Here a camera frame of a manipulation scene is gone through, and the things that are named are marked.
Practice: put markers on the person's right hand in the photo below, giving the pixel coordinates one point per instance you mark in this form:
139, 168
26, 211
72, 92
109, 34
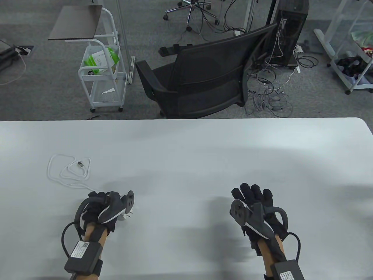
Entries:
253, 194

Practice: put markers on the person's left hand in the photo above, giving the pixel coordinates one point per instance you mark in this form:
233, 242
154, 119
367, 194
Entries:
91, 209

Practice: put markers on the white charger head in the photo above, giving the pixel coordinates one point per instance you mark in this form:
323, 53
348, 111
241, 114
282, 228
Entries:
127, 215

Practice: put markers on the person's right forearm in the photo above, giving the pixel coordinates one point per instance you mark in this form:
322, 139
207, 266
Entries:
269, 250

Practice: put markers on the person's left forearm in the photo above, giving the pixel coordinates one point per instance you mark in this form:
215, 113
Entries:
92, 233

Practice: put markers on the grey left hand controller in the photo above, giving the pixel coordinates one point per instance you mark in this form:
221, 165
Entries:
114, 204

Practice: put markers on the grey hand controller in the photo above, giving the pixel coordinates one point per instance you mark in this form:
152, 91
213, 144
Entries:
114, 204
256, 218

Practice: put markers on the grey right hand controller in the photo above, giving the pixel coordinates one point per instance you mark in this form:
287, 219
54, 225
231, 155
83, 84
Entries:
256, 218

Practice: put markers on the small black floor object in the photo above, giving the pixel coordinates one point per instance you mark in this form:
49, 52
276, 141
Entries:
93, 117

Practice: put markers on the white paper sheet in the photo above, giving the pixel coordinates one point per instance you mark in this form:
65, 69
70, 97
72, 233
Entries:
108, 91

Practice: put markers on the black mesh office chair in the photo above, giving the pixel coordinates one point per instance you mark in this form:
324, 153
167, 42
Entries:
204, 73

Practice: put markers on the white power strip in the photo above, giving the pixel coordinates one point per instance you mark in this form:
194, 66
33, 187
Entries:
297, 68

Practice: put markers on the green and white package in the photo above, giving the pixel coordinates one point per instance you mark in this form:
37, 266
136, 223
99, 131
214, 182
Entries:
100, 58

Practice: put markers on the white metal rack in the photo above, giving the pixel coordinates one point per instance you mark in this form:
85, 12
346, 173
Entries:
338, 58

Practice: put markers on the pile of black gear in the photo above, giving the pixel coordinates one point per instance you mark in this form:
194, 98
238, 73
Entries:
351, 65

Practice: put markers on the black computer tower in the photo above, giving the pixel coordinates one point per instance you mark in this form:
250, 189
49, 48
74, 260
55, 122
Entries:
291, 29

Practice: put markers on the floor outlet box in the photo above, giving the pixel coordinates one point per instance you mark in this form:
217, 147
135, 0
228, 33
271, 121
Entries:
25, 51

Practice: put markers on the grey metal pole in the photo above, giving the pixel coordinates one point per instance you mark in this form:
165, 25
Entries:
124, 38

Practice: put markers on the dark brown board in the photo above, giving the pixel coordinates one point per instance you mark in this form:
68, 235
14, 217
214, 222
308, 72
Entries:
75, 23

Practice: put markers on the chrome swivel chair base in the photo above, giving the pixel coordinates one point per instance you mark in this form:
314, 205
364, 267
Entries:
191, 8

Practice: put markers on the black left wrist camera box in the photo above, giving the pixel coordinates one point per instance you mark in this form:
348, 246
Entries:
83, 256

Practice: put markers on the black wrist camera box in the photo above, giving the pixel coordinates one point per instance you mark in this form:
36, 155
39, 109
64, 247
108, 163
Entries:
288, 272
83, 256

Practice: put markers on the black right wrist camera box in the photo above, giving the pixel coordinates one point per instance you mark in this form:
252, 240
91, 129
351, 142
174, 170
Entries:
288, 272

